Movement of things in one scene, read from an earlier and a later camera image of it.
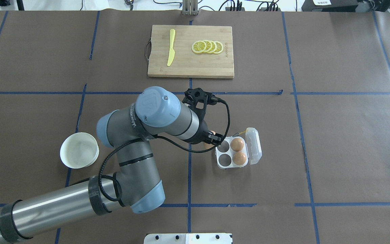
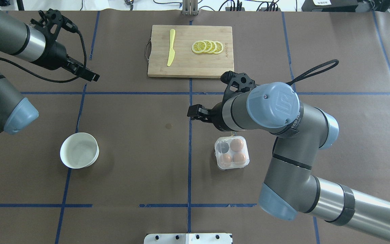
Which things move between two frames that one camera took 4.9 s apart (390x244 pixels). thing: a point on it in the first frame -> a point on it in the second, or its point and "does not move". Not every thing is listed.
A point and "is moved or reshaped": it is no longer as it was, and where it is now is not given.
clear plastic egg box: x=235 y=152 is moved or reshaped
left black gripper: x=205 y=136 -> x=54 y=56
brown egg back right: x=237 y=144 does not move
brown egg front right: x=239 y=158 does not move
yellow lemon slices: x=207 y=46 does not move
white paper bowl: x=79 y=150 does not move
